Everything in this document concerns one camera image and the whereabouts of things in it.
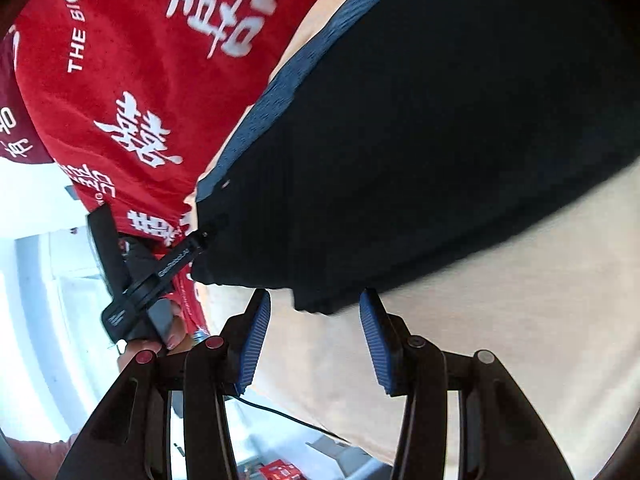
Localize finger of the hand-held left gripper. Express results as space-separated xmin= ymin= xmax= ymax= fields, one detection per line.
xmin=152 ymin=229 xmax=219 ymax=281

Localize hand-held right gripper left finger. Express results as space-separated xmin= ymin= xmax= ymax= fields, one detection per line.
xmin=57 ymin=289 xmax=272 ymax=480

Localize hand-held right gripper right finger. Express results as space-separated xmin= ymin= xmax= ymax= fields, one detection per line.
xmin=359 ymin=287 xmax=576 ymax=480

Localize black pants with patterned waistband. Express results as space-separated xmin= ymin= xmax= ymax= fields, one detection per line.
xmin=192 ymin=0 xmax=640 ymax=316

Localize person's left forearm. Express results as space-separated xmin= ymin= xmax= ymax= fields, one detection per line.
xmin=5 ymin=436 xmax=78 ymax=467

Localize person's left hand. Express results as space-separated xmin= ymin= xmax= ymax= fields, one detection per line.
xmin=117 ymin=304 xmax=188 ymax=371

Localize peach blanket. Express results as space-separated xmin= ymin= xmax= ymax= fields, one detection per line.
xmin=182 ymin=0 xmax=640 ymax=466

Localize red box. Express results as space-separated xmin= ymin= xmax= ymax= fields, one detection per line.
xmin=257 ymin=457 xmax=306 ymax=480

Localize dark red printed cloth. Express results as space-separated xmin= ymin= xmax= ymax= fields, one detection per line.
xmin=0 ymin=35 xmax=56 ymax=166

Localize red printed blanket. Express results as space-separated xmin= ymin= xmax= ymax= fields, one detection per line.
xmin=10 ymin=0 xmax=361 ymax=333

